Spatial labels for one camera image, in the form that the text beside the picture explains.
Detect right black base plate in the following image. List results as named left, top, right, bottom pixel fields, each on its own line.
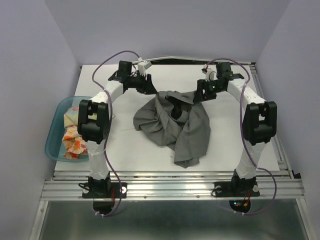
left=211, top=181, right=260, bottom=198

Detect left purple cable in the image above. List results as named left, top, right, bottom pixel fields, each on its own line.
left=91, top=50, right=141, bottom=218

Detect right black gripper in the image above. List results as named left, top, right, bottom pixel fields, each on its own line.
left=192, top=78, right=225, bottom=102

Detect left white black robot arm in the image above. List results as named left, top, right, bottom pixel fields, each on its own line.
left=77, top=58, right=157, bottom=199

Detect grey pleated skirt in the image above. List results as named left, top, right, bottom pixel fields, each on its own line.
left=133, top=90, right=211, bottom=169

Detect orange floral skirt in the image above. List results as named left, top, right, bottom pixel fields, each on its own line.
left=62, top=125, right=88, bottom=159

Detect blue plastic basin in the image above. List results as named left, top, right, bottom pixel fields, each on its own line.
left=44, top=96, right=91, bottom=163

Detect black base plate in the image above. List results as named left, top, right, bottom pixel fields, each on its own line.
left=211, top=181, right=260, bottom=198
left=78, top=182, right=128, bottom=199

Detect pastel floral skirt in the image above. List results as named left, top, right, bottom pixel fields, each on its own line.
left=63, top=105, right=79, bottom=129

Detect aluminium frame rail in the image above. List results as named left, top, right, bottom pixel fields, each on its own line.
left=40, top=170, right=305, bottom=201

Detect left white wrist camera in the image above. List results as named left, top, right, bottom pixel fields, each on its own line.
left=137, top=60, right=152, bottom=76

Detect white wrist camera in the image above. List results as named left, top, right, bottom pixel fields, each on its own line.
left=201, top=64, right=217, bottom=82
left=137, top=60, right=152, bottom=76

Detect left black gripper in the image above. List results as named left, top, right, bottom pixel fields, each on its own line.
left=127, top=71, right=157, bottom=95

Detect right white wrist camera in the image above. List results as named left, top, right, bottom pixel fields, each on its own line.
left=201, top=64, right=217, bottom=82

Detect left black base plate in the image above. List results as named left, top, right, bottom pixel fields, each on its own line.
left=78, top=182, right=128, bottom=199

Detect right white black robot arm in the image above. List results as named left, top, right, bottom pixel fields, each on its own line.
left=193, top=62, right=277, bottom=197

